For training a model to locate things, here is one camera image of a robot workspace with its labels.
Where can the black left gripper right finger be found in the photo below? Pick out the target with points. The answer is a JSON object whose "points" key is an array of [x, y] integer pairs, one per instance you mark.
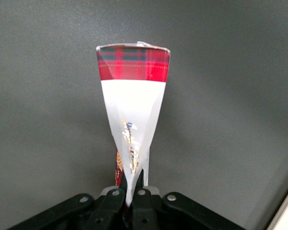
{"points": [[153, 210]]}

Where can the beige plastic tray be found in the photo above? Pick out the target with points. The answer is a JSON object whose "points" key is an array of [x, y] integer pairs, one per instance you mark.
{"points": [[287, 210]]}

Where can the red tartan cookie box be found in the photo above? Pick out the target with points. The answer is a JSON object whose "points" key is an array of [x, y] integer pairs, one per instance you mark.
{"points": [[134, 95]]}

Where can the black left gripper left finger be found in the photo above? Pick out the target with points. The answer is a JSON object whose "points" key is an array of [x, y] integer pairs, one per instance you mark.
{"points": [[105, 210]]}

